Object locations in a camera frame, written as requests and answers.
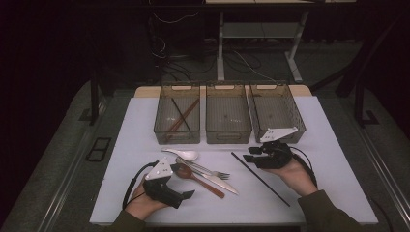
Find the thin white hanging cable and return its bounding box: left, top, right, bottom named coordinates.
left=153, top=12, right=199, bottom=25

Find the brown wooden spoon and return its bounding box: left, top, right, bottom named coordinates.
left=175, top=163, right=226, bottom=199

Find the brown wooden chopstick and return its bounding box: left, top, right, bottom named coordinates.
left=165, top=100, right=198, bottom=139
left=167, top=98, right=201, bottom=136

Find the white metal frame desk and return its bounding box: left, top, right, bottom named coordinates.
left=205, top=0, right=357, bottom=84

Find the person's right hand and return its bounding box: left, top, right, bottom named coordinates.
left=269, top=158, right=318, bottom=197

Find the grey metal floor rail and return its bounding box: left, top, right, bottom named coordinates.
left=356, top=124, right=410, bottom=223
left=37, top=127, right=98, bottom=232

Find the white table mat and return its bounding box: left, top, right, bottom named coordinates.
left=89, top=96, right=379, bottom=226

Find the black metal stand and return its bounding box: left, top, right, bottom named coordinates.
left=78, top=69, right=102, bottom=127
left=353, top=81, right=381, bottom=129

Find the steel fork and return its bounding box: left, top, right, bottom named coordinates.
left=175, top=157, right=231, bottom=181

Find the person's left hand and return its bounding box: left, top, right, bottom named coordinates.
left=125, top=184, right=168, bottom=221

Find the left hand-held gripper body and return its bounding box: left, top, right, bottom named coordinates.
left=142, top=157, right=186, bottom=210

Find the white ceramic spoon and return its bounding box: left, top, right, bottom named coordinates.
left=161, top=147, right=199, bottom=162

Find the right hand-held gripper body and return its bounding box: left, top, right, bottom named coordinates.
left=257, top=126, right=299, bottom=169

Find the right hand-held gripper black cable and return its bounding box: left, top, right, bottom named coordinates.
left=288, top=146, right=318, bottom=189

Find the smoky clear plastic bin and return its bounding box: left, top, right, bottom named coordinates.
left=247, top=81, right=307, bottom=144
left=205, top=81, right=252, bottom=145
left=153, top=81, right=201, bottom=145

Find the tangle of black cables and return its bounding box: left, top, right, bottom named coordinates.
left=151, top=32, right=220, bottom=82

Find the black angled stand leg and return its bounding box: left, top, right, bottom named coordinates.
left=310, top=13, right=410, bottom=98

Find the white floor cable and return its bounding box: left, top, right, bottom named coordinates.
left=233, top=50, right=277, bottom=81

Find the steel table knife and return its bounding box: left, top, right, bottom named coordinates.
left=176, top=159, right=240, bottom=195

